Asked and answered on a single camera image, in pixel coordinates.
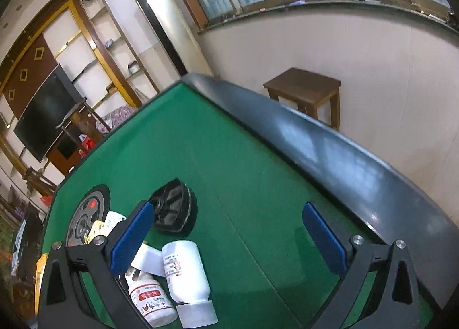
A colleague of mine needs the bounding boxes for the white cylindrical adapter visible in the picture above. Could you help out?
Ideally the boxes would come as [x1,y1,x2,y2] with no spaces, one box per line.
[104,211,128,234]

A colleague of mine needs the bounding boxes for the wooden wall shelving unit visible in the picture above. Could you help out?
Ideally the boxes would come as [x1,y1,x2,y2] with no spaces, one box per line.
[0,0,160,208]

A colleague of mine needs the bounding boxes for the yellow cardboard box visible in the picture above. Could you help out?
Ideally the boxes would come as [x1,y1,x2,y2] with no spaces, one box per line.
[35,253,51,319]

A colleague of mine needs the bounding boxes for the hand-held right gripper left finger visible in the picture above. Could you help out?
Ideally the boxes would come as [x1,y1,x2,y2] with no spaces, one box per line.
[38,200,158,329]

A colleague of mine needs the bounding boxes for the green mahjong table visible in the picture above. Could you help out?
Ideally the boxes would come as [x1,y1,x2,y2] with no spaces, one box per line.
[36,72,458,329]

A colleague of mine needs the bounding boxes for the brown wooden stool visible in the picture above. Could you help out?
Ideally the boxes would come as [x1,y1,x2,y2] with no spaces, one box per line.
[263,68,341,131]

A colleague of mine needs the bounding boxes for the yellow charger plug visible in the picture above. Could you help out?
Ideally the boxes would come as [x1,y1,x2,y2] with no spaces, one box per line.
[84,220,108,243]

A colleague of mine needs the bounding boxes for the floral patterned cloth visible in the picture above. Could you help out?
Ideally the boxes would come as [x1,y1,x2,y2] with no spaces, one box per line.
[102,107,139,132]

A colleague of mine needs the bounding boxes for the white square charger plug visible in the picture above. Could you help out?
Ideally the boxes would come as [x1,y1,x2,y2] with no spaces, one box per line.
[131,243,166,277]

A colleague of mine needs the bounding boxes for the black ribbed plastic part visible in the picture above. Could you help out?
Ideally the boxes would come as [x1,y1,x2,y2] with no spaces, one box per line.
[149,178,198,236]

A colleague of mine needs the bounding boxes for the black flat television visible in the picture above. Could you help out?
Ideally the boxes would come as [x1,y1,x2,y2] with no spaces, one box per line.
[13,64,85,162]

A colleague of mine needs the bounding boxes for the dark wooden coffee table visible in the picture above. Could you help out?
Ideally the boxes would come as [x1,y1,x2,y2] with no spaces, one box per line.
[12,203,47,279]

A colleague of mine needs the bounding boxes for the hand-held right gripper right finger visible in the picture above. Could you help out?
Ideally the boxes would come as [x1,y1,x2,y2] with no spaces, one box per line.
[302,202,429,329]

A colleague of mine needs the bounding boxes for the small white red-label bottle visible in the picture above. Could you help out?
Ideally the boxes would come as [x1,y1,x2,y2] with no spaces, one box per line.
[125,272,179,328]

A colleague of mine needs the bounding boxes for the large white medicine bottle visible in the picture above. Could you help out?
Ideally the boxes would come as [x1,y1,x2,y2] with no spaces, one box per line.
[161,240,219,329]

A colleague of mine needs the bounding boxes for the dark wooden chair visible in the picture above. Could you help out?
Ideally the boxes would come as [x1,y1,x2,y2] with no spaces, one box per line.
[55,97,112,136]
[23,167,58,197]

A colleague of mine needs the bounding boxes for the round grey control panel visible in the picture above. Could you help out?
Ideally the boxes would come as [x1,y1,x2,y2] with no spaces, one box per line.
[65,184,110,249]

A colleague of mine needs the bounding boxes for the tall standing air conditioner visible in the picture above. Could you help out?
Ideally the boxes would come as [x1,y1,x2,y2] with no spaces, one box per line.
[130,0,215,78]

